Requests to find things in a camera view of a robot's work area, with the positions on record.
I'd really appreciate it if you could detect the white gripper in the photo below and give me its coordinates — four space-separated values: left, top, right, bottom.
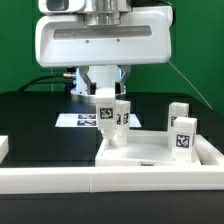
35 6 173 95

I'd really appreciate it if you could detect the white square table top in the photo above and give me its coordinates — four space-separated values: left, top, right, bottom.
95 130 201 167

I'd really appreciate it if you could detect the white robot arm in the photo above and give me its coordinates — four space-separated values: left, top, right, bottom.
35 0 174 101

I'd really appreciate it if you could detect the white base marker plate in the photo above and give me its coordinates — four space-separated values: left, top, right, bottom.
55 113 141 128

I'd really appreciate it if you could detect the white u-shaped obstacle fence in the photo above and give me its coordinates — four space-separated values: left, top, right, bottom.
0 136 224 194

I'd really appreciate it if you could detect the black cable bundle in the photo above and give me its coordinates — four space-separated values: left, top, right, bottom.
17 73 76 93

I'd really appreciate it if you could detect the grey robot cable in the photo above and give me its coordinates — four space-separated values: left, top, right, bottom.
168 61 213 111

